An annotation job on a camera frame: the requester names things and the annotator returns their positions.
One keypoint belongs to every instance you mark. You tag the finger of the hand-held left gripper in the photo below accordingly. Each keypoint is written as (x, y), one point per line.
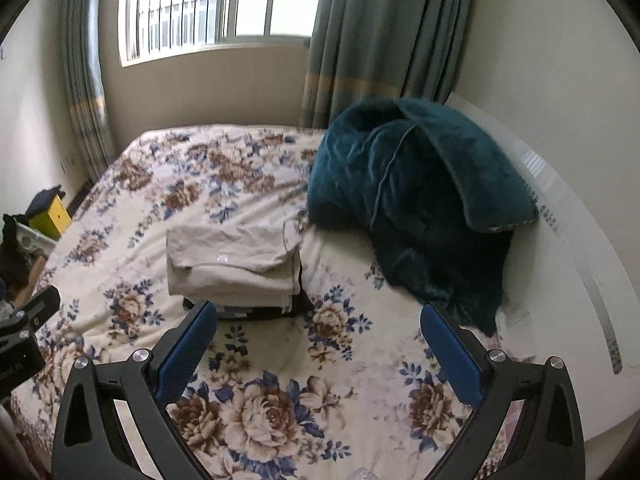
(40, 305)

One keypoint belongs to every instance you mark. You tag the beige long-sleeve shirt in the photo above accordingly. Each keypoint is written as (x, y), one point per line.
(230, 250)

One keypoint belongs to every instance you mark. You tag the black clothes pile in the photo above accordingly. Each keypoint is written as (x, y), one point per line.
(12, 250)

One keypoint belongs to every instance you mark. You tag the small white cloth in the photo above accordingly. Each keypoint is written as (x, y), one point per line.
(515, 311)

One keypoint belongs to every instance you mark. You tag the wall socket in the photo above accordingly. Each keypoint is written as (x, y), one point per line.
(67, 162)

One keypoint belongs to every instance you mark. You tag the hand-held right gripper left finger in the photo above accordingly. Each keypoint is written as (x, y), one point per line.
(184, 355)

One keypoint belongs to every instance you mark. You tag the white bed headboard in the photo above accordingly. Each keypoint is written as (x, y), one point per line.
(565, 260)

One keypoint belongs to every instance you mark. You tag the dark folded garment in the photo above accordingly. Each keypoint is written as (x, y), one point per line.
(270, 314)

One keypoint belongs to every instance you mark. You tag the white plastic rack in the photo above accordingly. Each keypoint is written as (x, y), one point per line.
(35, 237)

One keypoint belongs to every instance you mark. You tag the window with bars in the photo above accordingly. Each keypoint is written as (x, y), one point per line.
(210, 5)

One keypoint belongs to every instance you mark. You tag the yellow box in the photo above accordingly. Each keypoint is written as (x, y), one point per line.
(50, 220)

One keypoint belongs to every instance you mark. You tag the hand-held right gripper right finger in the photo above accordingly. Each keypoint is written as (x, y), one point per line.
(450, 355)

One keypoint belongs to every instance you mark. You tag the teal plush blanket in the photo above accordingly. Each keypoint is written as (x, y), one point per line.
(425, 185)

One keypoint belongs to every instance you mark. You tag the cardboard box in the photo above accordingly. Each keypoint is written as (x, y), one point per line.
(30, 275)

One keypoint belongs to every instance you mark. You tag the bed with floral sheet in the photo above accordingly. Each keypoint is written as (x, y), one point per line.
(150, 260)

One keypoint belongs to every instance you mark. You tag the dark blue cloth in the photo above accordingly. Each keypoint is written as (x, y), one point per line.
(42, 197)

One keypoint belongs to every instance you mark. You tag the green striped curtain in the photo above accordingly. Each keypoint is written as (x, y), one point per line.
(380, 35)
(87, 85)

